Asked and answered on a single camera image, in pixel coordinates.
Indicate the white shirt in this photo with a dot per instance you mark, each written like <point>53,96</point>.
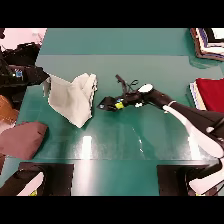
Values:
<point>73,100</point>

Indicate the white and blue folded garment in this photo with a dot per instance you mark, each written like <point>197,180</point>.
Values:
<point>195,95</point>

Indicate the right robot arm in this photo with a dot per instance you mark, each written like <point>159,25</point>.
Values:
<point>195,116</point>

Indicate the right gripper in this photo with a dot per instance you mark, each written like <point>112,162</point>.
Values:
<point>111,104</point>

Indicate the tan brown garment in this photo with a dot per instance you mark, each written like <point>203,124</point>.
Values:
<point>6,111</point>

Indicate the red garment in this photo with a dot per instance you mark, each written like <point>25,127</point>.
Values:
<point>213,95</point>

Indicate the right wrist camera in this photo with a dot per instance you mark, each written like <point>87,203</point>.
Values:
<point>125,87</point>

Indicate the maroon brown garment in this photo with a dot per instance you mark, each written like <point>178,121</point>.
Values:
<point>21,140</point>

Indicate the black garment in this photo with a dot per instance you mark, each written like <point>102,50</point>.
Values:
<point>21,53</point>

